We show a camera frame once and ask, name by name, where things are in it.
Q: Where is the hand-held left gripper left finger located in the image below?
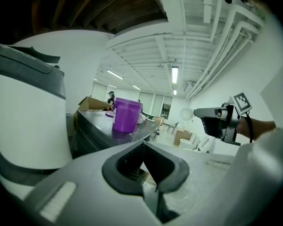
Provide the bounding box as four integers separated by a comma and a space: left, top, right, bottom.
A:
25, 140, 159, 226

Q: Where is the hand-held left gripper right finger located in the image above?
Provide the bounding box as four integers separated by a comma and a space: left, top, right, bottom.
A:
143, 140, 237, 224

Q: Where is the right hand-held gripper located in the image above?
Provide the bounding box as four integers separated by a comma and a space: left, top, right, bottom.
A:
193, 92, 253, 146

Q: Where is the white plastic scoop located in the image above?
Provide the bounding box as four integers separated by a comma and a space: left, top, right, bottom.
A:
180, 107, 194, 122

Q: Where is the purple detergent powder tub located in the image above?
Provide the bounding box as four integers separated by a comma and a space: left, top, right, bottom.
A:
112, 97, 142, 134

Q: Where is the person's right forearm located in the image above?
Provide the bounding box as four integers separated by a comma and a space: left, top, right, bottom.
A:
236, 118, 277, 141

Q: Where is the white washing machine grey top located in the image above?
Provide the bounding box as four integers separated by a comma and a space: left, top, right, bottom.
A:
0, 42, 74, 207

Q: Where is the brown cardboard box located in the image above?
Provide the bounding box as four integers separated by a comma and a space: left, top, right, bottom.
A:
173, 129, 192, 147

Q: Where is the grey chair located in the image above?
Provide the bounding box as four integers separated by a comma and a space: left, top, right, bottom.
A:
166, 121, 180, 134

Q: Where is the small cardboard box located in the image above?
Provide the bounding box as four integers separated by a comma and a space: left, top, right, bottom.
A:
152, 116, 165, 127

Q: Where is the person's white shirt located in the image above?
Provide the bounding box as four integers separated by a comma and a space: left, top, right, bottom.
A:
233, 53, 283, 226

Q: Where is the open cardboard box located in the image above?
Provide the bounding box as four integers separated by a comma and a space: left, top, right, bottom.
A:
77, 96, 114, 112

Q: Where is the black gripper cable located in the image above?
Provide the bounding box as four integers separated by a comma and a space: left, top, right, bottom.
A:
245, 111, 254, 144

